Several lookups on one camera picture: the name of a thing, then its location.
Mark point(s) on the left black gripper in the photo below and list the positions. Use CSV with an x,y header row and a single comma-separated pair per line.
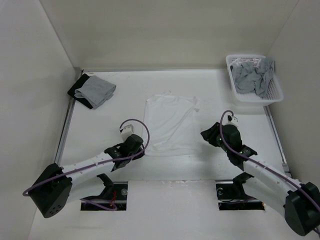
x,y
138,156

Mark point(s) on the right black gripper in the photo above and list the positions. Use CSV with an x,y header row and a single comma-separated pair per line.
x,y
209,134

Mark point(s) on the white tank top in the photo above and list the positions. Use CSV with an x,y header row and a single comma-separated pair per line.
x,y
173,124

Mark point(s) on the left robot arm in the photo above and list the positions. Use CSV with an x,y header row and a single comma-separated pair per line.
x,y
58,185

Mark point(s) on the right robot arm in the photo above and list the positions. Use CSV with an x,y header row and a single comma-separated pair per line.
x,y
298,203

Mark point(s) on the folded grey tank top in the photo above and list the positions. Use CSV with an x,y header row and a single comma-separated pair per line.
x,y
96,91

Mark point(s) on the crumpled grey tank top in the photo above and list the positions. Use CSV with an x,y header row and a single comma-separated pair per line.
x,y
249,79

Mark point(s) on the folded black tank top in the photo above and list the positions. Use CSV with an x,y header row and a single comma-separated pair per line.
x,y
77,85

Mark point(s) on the pale pink tank top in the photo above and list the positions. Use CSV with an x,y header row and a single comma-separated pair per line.
x,y
254,61

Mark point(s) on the white plastic basket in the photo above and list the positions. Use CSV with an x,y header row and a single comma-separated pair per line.
x,y
274,91

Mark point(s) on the white front cover board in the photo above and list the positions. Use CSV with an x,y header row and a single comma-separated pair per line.
x,y
164,210

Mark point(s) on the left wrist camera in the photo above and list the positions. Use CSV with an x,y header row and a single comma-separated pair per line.
x,y
126,131

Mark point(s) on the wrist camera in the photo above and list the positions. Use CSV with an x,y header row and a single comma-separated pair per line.
x,y
126,131
232,120

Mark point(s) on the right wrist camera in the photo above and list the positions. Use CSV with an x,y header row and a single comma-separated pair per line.
x,y
232,120

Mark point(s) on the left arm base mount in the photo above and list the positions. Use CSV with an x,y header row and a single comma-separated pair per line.
x,y
113,196

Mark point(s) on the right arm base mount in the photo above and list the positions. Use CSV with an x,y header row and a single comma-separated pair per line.
x,y
232,197

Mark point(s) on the right aluminium table rail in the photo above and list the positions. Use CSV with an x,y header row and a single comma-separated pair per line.
x,y
277,140

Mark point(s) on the aluminium table rail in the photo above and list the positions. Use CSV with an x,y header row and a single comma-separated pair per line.
x,y
277,140
64,131

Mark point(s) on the left aluminium table rail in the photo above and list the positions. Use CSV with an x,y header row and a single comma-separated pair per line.
x,y
64,131

